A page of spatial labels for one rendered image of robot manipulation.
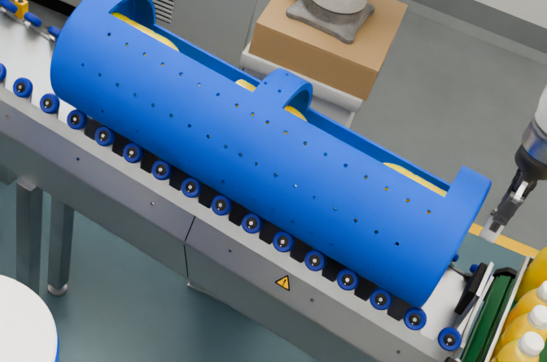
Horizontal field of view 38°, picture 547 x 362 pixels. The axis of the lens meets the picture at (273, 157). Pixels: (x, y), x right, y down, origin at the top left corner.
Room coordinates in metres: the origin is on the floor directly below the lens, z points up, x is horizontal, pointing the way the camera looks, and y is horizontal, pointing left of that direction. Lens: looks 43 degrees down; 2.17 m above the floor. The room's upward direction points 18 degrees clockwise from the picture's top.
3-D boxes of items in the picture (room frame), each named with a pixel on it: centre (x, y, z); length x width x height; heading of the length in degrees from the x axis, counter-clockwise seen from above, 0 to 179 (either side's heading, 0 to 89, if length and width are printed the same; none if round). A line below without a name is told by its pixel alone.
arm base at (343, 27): (1.71, -0.01, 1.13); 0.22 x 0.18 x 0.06; 78
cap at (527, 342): (0.90, -0.54, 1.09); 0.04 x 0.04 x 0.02
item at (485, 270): (1.05, -0.46, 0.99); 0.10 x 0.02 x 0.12; 163
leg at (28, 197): (1.28, 0.57, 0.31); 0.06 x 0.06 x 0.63; 73
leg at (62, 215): (1.42, 0.53, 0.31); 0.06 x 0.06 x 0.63; 73
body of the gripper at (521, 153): (1.08, -0.43, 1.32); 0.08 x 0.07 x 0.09; 163
